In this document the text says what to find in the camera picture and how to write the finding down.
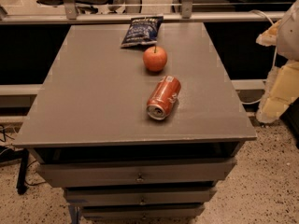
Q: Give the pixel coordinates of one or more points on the middle grey drawer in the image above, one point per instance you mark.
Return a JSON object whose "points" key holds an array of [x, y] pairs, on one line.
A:
{"points": [[139, 196]]}

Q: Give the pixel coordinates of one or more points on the red apple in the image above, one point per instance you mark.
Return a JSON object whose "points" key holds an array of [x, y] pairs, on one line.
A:
{"points": [[155, 59]]}

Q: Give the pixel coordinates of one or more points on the grey drawer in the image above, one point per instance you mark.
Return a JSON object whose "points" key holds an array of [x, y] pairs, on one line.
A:
{"points": [[77, 175], [141, 212], [139, 196]]}

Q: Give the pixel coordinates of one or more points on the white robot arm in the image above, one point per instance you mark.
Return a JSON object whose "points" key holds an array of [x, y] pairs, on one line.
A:
{"points": [[282, 83]]}

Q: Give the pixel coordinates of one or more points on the top grey drawer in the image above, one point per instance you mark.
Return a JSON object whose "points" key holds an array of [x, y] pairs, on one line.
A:
{"points": [[77, 175]]}

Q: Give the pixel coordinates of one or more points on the black floor stand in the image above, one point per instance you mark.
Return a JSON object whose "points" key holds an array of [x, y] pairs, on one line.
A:
{"points": [[8, 154]]}

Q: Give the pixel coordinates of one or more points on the grey drawer cabinet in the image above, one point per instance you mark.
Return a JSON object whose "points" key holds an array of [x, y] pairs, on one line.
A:
{"points": [[92, 107]]}

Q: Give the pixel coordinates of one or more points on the bottom grey drawer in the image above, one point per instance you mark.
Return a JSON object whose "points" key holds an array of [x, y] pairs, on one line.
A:
{"points": [[141, 212]]}

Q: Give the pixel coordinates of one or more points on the orange soda can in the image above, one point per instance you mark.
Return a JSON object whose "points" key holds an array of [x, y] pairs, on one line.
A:
{"points": [[163, 98]]}

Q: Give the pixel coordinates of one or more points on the blue chip bag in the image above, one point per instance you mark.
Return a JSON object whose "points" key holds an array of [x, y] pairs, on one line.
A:
{"points": [[142, 31]]}

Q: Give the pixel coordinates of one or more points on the grey metal railing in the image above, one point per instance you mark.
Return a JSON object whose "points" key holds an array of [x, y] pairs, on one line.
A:
{"points": [[29, 12]]}

